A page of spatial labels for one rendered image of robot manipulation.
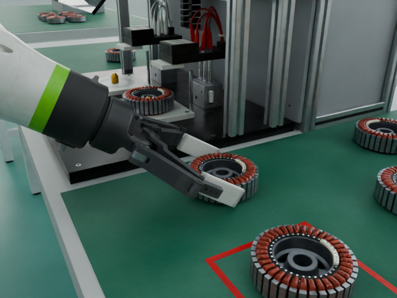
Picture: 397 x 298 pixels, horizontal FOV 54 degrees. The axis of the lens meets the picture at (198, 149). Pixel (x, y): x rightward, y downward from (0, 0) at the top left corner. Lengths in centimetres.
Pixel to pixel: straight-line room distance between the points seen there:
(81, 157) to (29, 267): 107
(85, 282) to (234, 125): 41
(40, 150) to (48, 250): 102
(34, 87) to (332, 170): 49
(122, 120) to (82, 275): 19
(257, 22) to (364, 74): 27
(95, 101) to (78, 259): 19
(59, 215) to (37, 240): 127
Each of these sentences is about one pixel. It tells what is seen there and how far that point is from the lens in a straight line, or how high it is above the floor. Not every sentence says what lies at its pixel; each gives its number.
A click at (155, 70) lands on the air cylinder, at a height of 80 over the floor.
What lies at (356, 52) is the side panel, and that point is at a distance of 91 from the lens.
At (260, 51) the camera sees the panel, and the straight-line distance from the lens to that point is 91.
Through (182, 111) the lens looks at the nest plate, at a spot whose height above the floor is 78.
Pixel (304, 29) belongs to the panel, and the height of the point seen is 96.
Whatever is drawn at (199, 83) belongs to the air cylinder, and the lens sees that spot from 91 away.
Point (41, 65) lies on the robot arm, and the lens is 51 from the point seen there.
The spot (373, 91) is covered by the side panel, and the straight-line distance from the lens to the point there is 100.
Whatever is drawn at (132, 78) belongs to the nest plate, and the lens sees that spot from 113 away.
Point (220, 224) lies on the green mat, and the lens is 53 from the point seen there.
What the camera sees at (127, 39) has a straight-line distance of 108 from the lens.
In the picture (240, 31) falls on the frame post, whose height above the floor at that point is 96.
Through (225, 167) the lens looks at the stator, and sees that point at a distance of 62.
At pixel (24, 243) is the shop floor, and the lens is 185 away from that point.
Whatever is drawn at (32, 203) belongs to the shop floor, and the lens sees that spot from 212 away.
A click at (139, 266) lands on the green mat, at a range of 47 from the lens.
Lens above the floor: 106
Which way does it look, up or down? 25 degrees down
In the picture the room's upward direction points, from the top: straight up
